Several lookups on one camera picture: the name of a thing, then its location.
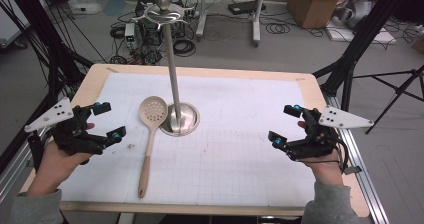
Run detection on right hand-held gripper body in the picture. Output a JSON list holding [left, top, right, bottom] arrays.
[[286, 105, 374, 162]]

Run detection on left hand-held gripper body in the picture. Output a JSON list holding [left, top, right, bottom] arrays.
[[23, 97, 108, 157]]

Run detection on beige slotted spoon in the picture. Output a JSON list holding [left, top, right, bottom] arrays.
[[137, 96, 169, 199]]

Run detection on person's right hand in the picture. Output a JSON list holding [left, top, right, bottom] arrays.
[[297, 121, 344, 187]]

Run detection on person's left hand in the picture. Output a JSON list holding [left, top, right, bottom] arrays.
[[28, 122, 96, 197]]

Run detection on white grid mat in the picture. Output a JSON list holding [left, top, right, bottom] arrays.
[[59, 72, 316, 208]]

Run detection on black truss stand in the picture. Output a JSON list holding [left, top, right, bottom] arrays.
[[0, 0, 95, 100], [313, 0, 416, 112]]

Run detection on metal utensil stand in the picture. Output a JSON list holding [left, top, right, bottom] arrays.
[[131, 0, 201, 138]]

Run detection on small power supply unit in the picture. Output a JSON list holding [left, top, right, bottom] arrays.
[[124, 22, 138, 50]]

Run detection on black tripod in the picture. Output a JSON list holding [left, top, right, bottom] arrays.
[[353, 63, 424, 135]]

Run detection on white stand legs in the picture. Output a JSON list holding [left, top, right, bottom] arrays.
[[195, 0, 268, 48]]

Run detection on white foam board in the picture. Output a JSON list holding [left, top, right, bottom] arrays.
[[325, 24, 398, 45]]

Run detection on clear plastic bag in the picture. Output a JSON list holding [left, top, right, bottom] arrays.
[[68, 0, 103, 16]]

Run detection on cardboard box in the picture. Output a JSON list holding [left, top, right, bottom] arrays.
[[287, 0, 351, 29]]

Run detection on flat black device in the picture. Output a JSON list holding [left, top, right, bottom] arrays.
[[228, 0, 267, 16]]

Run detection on grey bag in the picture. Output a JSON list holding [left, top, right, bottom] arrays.
[[334, 0, 375, 30]]

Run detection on black computer case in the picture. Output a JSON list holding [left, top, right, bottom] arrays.
[[134, 0, 185, 20]]

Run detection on white cabinet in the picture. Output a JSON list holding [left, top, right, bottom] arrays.
[[0, 0, 32, 49]]

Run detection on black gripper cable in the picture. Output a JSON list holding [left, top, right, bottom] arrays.
[[299, 138, 363, 176]]

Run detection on black strap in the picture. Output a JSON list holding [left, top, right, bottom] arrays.
[[27, 132, 46, 172]]

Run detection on aluminium frame rail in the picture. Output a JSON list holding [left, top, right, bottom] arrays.
[[0, 127, 51, 202], [324, 93, 391, 224]]

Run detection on black cable coil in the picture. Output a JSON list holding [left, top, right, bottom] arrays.
[[265, 22, 291, 35], [173, 38, 197, 58], [109, 27, 126, 40]]

